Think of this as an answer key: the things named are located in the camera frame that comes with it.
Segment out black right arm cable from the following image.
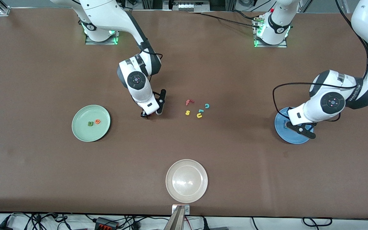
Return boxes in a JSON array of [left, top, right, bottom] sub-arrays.
[[138, 42, 164, 96]]

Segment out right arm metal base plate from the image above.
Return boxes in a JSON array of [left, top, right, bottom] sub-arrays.
[[85, 22, 121, 45]]

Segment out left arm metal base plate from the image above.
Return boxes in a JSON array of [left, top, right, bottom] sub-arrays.
[[253, 14, 288, 48]]

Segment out aluminium frame profile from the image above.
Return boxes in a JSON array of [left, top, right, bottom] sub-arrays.
[[0, 0, 11, 16]]

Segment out black cable across table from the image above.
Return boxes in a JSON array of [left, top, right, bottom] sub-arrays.
[[187, 11, 261, 29]]

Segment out metal camera mount pole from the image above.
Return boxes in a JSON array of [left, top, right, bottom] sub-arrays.
[[164, 204, 191, 230]]

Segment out metal frame with connectors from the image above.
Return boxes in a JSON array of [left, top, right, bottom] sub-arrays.
[[163, 0, 210, 12]]

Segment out black orange power strip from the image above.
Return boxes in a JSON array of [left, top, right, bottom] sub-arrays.
[[94, 217, 119, 230]]

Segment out beige plate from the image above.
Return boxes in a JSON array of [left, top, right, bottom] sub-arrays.
[[165, 159, 209, 203]]

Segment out blue plate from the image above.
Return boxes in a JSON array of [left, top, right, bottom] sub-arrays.
[[274, 107, 314, 145]]

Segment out green plate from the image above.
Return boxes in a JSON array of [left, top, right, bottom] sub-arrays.
[[72, 104, 111, 142]]

